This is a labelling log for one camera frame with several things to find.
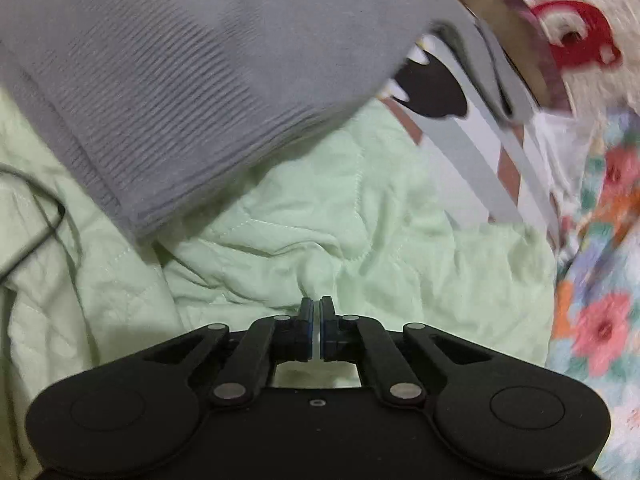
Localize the grey knit cat sweater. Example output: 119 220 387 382
1 0 532 238

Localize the light green cloth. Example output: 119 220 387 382
1 96 554 479

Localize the floral patterned fabric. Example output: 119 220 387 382
534 104 639 479

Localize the checkered plush blanket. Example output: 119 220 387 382
380 35 560 247

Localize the beige mattress edge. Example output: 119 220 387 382
461 0 551 106

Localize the white quilt with red bears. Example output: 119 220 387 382
462 0 640 116

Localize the thin black cable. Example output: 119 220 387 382
0 168 68 361

